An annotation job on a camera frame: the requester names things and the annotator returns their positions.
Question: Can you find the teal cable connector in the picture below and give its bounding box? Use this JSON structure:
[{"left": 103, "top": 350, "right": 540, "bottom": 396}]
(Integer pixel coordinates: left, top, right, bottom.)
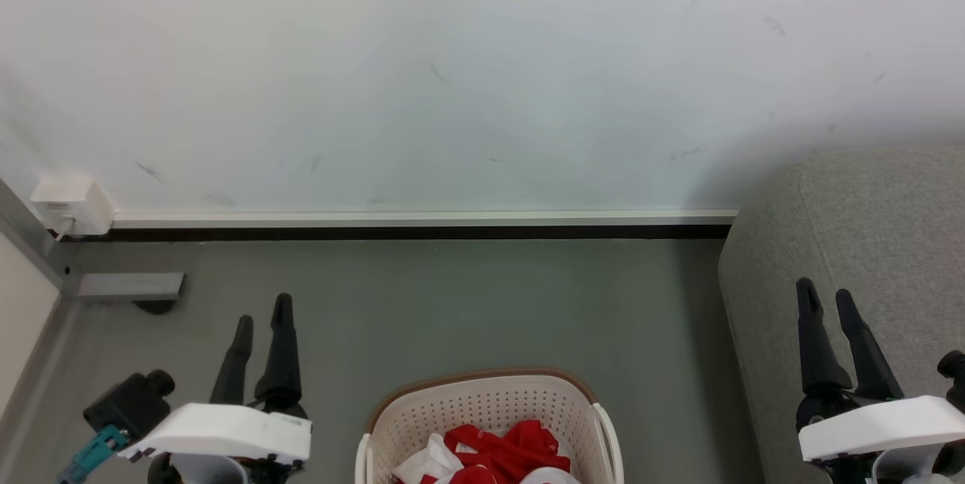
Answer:
[{"left": 57, "top": 426, "right": 129, "bottom": 484}]

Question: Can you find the white wall socket box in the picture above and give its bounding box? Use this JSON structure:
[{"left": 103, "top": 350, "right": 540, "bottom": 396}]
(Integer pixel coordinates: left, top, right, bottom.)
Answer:
[{"left": 30, "top": 175, "right": 115, "bottom": 238}]

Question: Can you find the white and black baseboard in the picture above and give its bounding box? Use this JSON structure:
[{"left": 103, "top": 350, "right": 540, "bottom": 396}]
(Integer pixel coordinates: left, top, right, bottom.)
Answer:
[{"left": 112, "top": 210, "right": 739, "bottom": 241}]

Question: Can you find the beige door panel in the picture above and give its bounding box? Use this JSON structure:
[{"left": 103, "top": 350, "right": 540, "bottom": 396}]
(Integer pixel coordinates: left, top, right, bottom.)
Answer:
[{"left": 0, "top": 231, "right": 61, "bottom": 415}]

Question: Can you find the white perforated laundry basket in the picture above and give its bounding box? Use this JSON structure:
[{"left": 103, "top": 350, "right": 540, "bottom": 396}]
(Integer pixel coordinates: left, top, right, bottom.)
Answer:
[{"left": 354, "top": 369, "right": 625, "bottom": 484}]

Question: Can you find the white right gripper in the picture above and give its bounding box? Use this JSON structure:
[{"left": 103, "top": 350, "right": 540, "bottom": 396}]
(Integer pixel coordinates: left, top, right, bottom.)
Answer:
[{"left": 795, "top": 278, "right": 965, "bottom": 463}]

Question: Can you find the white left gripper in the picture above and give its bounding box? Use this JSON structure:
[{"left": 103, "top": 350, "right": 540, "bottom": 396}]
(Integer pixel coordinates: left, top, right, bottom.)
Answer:
[{"left": 118, "top": 293, "right": 312, "bottom": 464}]

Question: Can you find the red and white jersey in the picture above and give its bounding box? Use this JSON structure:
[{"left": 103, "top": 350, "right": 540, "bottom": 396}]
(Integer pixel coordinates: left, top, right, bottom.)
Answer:
[{"left": 392, "top": 420, "right": 581, "bottom": 484}]

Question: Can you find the grey fabric sofa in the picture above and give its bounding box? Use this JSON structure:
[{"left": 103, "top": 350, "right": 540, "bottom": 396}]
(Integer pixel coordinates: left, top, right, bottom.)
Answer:
[{"left": 718, "top": 146, "right": 965, "bottom": 484}]

